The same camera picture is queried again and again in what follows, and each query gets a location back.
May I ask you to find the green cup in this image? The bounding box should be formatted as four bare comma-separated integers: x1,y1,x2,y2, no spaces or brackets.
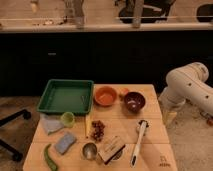
60,112,75,128

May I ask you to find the blue sponge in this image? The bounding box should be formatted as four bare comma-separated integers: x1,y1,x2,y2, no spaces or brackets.
55,132,77,155

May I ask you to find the small orange fruit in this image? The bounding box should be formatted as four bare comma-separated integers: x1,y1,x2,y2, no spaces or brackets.
119,88,129,98

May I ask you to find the metal cup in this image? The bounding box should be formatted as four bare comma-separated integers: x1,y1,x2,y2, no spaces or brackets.
82,143,97,160

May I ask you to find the grey towel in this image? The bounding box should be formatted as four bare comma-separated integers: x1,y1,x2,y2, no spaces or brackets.
40,114,63,135

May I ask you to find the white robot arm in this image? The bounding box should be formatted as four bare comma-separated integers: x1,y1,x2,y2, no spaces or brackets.
159,62,213,125

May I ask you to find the orange bowl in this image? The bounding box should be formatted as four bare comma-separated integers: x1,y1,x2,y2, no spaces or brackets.
94,86,117,107

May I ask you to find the red grape bunch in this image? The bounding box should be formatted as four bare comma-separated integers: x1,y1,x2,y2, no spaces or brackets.
91,120,105,142

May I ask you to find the wooden block brush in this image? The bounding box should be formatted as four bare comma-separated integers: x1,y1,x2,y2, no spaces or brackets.
98,136,125,165

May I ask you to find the yellow corn stick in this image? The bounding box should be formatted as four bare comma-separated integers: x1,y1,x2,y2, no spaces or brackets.
85,114,91,138

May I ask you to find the green plastic tray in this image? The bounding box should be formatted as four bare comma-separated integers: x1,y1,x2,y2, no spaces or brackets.
37,79,94,116

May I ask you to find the black chair base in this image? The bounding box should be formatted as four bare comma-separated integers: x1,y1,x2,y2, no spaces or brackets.
0,109,32,163

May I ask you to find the purple bowl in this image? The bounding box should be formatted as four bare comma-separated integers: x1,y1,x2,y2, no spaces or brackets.
124,92,146,113

